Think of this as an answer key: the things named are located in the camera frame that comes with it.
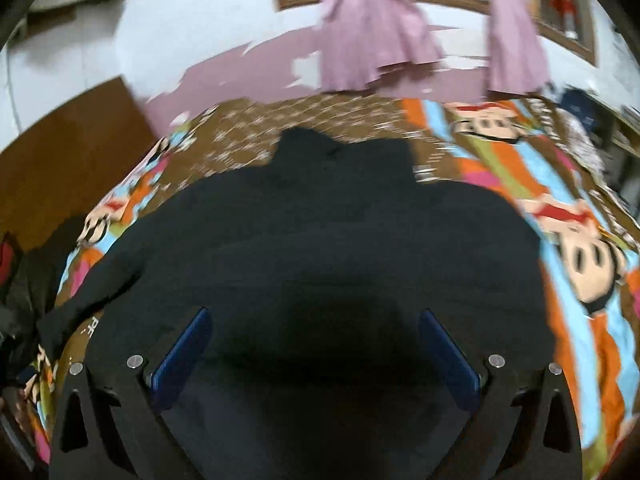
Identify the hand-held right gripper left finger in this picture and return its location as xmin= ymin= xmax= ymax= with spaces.
xmin=48 ymin=306 xmax=213 ymax=480

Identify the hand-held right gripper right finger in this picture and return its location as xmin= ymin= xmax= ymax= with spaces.
xmin=417 ymin=309 xmax=585 ymax=480

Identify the black garment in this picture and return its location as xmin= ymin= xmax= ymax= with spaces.
xmin=37 ymin=127 xmax=556 ymax=480

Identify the dark clothes pile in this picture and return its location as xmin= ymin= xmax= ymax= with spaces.
xmin=0 ymin=215 xmax=88 ymax=386

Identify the cartoon printed blanket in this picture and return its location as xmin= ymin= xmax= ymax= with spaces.
xmin=25 ymin=95 xmax=640 ymax=480

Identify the brown wooden bed board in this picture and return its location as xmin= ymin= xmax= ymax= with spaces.
xmin=0 ymin=75 xmax=161 ymax=251

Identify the pink curtain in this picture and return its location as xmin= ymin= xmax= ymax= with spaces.
xmin=317 ymin=0 xmax=446 ymax=93
xmin=482 ymin=0 xmax=551 ymax=96

